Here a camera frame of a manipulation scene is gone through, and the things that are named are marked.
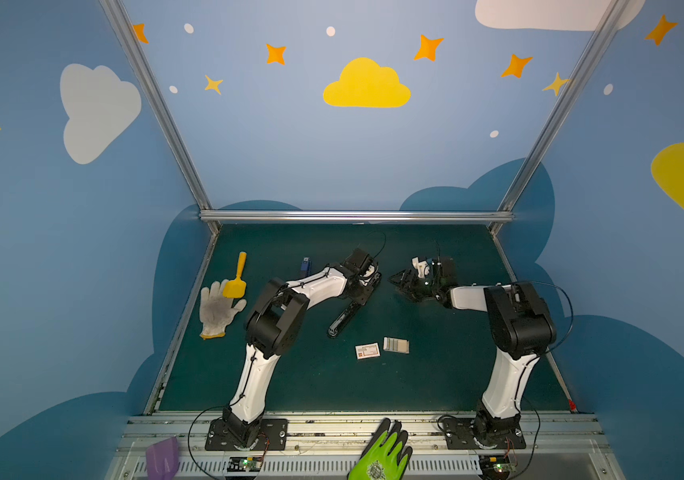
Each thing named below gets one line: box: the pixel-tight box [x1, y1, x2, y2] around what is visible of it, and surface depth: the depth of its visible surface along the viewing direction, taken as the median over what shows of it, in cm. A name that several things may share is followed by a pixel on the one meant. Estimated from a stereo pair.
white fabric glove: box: [200, 279, 247, 339], surface depth 99 cm
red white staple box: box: [355, 342, 381, 360], surface depth 90 cm
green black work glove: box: [348, 418, 413, 480], surface depth 72 cm
